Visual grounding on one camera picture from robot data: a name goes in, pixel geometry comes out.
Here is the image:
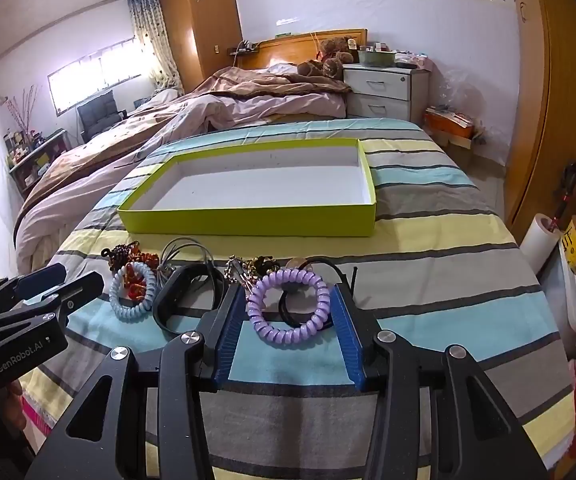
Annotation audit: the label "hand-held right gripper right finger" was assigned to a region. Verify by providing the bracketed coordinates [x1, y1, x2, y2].
[330, 282, 551, 480]

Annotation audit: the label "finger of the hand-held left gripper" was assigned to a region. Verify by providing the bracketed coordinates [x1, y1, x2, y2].
[0, 263, 67, 318]
[0, 272, 104, 331]

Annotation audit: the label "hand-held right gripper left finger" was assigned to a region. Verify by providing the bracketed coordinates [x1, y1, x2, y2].
[30, 282, 249, 480]

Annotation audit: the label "blue coil hair tie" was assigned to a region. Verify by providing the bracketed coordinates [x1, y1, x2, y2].
[109, 261, 159, 318]

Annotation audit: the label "dark red bead bracelet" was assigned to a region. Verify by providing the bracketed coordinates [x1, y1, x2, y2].
[102, 242, 161, 303]

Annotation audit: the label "black fitness band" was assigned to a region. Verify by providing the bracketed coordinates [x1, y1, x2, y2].
[153, 263, 229, 338]

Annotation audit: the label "red knotted cord charm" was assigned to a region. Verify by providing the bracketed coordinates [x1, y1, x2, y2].
[126, 241, 161, 267]

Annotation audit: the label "purple coil hair tie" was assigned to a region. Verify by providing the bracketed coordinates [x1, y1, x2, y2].
[245, 268, 331, 347]

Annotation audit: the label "black beaded hair tie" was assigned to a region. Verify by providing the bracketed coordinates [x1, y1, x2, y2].
[278, 256, 339, 323]

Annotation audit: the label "white tray with green rim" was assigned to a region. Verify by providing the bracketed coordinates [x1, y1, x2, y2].
[116, 137, 377, 237]

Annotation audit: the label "cluttered low shelf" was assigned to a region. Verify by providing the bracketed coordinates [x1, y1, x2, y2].
[4, 127, 71, 193]

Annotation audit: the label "striped bed sheet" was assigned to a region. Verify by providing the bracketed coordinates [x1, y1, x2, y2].
[15, 117, 576, 480]

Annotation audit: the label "pink flower branches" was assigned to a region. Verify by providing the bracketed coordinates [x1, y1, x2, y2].
[5, 87, 43, 136]

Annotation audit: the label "black chair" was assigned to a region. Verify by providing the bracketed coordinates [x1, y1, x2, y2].
[76, 89, 127, 143]

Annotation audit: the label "window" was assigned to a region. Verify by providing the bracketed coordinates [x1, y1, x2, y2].
[48, 37, 143, 113]

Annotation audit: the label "white paper roll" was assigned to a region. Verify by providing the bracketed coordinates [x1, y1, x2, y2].
[518, 213, 561, 271]

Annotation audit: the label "orange box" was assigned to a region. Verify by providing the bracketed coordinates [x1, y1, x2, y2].
[424, 105, 475, 139]

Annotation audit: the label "bed with pink quilt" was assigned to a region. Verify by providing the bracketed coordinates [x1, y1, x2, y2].
[14, 65, 353, 273]

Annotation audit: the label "white drawer cabinet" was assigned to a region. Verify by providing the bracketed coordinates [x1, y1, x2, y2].
[343, 63, 429, 121]

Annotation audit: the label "floral curtain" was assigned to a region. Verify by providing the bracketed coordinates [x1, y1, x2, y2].
[128, 0, 185, 93]

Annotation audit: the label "black and red tool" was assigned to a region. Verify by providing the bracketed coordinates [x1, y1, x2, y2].
[550, 160, 576, 233]

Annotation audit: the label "brown teddy bear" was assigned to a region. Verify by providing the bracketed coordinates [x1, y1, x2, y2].
[295, 36, 359, 80]

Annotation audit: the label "green basin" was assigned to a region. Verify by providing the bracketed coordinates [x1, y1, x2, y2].
[358, 50, 396, 67]

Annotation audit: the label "tall narrow wooden wardrobe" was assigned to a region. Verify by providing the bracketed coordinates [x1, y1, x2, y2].
[160, 0, 243, 93]

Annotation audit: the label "wooden headboard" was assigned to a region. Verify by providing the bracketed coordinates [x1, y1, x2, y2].
[228, 28, 369, 68]

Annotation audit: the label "wide wooden wardrobe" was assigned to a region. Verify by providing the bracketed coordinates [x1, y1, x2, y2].
[505, 0, 576, 241]

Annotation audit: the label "metal chain jewelry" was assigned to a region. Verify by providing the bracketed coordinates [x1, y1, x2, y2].
[224, 255, 281, 291]

